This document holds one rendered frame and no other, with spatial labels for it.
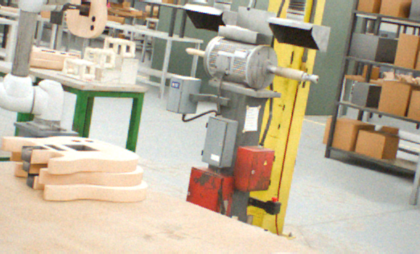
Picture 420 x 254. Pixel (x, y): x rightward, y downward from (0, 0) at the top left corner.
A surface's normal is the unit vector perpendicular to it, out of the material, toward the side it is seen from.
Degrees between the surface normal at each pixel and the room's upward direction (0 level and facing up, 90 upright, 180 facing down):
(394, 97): 90
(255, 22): 90
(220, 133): 90
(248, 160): 90
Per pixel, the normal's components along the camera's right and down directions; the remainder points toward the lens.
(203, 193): -0.64, 0.00
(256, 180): 0.75, 0.22
